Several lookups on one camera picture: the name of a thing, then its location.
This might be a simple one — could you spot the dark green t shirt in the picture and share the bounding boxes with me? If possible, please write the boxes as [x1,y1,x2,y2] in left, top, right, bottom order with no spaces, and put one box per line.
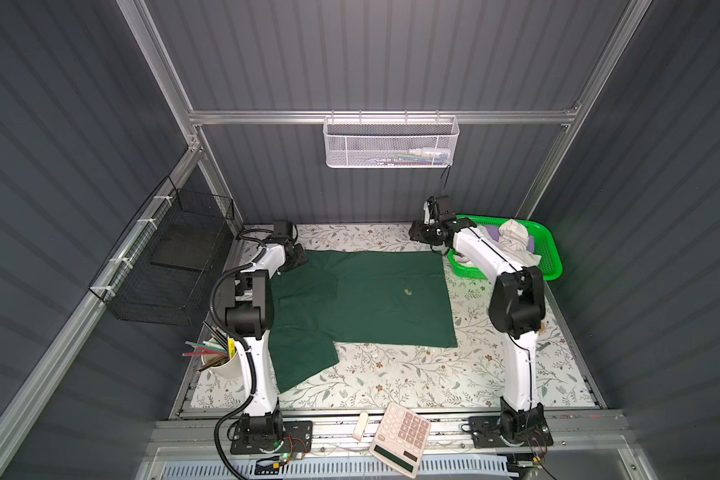
[269,250,458,392]

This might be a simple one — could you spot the green plastic laundry basket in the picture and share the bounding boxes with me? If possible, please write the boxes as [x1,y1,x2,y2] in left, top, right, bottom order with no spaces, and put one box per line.
[447,215,563,281]

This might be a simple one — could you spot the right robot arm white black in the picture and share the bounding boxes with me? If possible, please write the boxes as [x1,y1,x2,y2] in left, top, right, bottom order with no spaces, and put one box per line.
[409,216,546,445]

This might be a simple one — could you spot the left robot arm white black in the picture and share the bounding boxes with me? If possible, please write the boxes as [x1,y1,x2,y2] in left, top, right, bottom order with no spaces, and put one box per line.
[209,228,307,438]

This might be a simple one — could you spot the white t shirt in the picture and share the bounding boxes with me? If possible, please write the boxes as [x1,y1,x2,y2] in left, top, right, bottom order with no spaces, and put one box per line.
[486,220,541,267]

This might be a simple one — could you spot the white pen cup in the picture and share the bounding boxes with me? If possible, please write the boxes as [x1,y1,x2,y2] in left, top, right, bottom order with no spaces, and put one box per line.
[182,321,242,380]

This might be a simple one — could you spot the small white eraser block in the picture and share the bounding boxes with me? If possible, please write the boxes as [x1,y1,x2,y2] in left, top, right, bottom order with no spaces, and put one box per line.
[352,412,369,442]

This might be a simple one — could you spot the pink white calculator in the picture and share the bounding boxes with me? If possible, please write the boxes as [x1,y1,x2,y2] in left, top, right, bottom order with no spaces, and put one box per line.
[369,403,432,479]

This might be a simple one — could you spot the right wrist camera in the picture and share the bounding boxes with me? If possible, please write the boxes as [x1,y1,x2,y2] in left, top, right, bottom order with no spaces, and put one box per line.
[424,195,453,224]

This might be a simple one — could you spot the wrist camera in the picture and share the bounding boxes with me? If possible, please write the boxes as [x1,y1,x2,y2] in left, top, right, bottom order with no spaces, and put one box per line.
[424,195,453,224]
[272,220,298,241]

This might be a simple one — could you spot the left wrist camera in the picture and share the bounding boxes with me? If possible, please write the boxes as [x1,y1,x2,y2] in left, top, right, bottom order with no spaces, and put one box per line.
[272,220,298,241]

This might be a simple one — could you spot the white wire wall basket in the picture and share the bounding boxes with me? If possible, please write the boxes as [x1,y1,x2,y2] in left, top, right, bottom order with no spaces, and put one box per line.
[322,114,460,169]

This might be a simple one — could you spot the black wire wall basket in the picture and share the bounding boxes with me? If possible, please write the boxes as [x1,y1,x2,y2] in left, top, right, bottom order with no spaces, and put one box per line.
[89,181,235,327]

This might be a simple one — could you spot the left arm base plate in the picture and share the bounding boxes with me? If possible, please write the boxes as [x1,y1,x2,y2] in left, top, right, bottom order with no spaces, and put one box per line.
[227,417,314,455]

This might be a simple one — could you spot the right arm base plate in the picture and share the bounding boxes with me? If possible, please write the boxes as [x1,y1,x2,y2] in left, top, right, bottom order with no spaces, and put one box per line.
[460,415,554,450]

